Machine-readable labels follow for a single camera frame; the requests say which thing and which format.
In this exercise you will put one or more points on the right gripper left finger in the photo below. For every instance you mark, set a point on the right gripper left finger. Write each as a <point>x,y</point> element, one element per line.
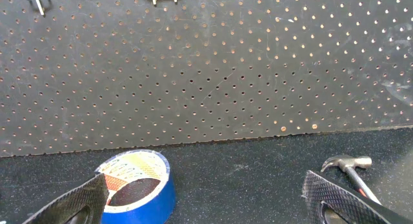
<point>80,201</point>

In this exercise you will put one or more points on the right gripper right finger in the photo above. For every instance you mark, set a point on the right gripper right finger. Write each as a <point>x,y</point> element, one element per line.
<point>326,195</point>

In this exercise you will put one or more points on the black pegboard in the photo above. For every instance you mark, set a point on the black pegboard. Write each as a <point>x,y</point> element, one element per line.
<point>206,72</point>

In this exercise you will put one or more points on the hammer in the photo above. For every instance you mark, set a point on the hammer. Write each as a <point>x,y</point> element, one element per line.
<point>348,162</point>

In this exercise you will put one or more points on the roll of blue tape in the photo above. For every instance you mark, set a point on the roll of blue tape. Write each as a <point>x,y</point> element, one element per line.
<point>151,211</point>

